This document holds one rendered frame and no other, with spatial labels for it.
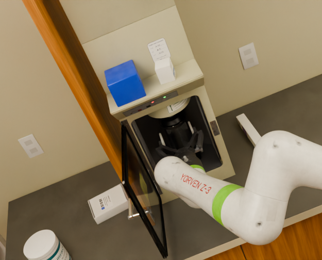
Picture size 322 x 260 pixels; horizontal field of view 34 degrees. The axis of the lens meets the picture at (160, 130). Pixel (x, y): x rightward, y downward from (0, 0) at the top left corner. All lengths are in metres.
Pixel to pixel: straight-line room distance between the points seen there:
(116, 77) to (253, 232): 0.68
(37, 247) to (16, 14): 0.88
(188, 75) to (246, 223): 0.60
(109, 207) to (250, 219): 0.99
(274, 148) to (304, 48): 1.23
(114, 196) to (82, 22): 0.83
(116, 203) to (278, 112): 0.81
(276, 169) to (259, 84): 1.22
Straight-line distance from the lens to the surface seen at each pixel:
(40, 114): 2.31
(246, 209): 1.28
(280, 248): 2.07
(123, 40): 1.68
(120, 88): 1.64
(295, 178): 1.28
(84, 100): 1.67
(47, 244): 2.01
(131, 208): 1.77
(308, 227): 2.04
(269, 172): 1.26
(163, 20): 1.68
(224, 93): 2.40
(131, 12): 1.65
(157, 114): 1.89
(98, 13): 1.64
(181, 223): 2.02
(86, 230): 2.19
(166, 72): 1.67
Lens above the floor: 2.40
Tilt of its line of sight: 36 degrees down
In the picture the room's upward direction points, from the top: 24 degrees counter-clockwise
